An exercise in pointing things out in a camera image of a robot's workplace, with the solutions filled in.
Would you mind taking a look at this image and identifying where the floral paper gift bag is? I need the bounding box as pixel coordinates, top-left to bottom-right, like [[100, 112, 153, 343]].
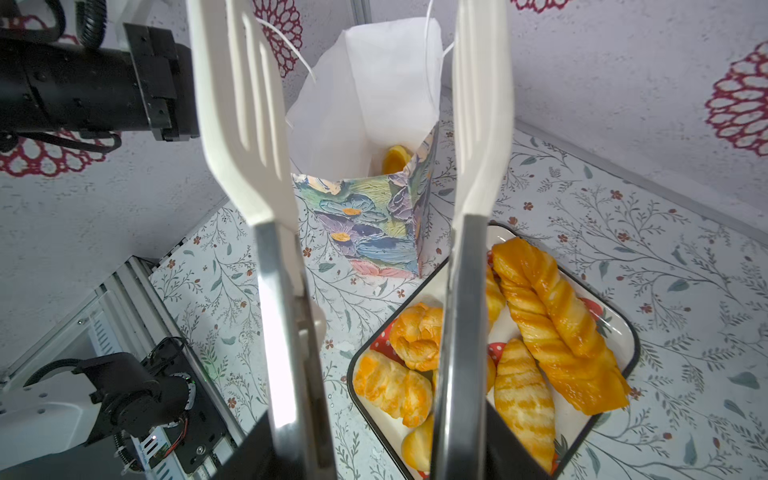
[[287, 16, 444, 279]]

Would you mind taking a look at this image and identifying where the flaky fake pastry bottom left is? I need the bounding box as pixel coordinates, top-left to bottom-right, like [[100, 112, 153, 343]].
[[353, 350, 433, 428]]

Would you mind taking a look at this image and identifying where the white strawberry tray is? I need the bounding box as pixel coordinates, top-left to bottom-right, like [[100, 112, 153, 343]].
[[347, 259, 640, 479]]

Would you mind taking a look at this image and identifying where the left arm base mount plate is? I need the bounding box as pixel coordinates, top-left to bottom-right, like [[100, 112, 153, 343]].
[[113, 336, 229, 479]]

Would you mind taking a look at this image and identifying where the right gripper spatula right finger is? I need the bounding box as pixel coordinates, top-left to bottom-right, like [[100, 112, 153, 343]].
[[430, 1, 514, 479]]

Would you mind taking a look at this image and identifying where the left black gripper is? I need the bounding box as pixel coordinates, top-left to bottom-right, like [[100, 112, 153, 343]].
[[1, 24, 199, 142]]

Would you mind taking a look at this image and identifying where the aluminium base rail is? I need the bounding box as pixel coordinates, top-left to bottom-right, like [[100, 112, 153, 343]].
[[1, 257, 246, 479]]

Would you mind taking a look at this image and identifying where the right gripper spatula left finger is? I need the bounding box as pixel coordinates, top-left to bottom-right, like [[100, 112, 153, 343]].
[[187, 1, 337, 479]]

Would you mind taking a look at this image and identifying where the round knotted fake bread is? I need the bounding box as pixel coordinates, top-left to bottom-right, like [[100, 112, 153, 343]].
[[389, 303, 443, 372]]

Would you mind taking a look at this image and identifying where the fake bun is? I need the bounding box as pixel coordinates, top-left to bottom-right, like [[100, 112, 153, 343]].
[[382, 145, 412, 175]]

